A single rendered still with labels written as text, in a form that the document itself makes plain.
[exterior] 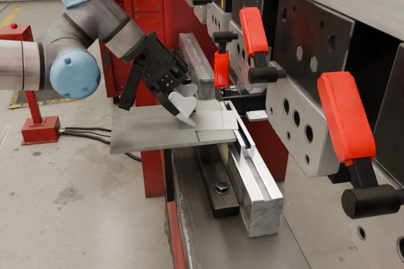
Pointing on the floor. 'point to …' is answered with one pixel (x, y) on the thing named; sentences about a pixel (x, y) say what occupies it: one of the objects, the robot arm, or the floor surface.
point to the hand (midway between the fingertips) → (189, 116)
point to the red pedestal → (30, 138)
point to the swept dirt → (167, 229)
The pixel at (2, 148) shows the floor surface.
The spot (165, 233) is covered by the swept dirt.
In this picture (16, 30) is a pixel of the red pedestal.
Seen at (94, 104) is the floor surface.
